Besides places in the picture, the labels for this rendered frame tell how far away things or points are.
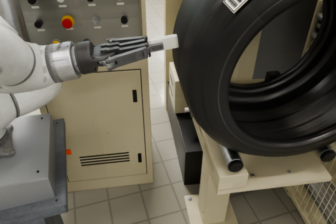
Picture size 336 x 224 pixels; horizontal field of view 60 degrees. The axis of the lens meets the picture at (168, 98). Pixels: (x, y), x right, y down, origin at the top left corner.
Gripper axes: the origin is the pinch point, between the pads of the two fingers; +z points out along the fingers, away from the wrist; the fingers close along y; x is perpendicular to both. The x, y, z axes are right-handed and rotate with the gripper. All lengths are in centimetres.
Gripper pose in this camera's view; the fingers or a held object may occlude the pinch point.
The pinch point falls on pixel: (163, 43)
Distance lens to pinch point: 70.1
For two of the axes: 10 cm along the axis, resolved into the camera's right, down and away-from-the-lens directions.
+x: 1.4, 8.0, 5.8
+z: 9.8, -1.9, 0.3
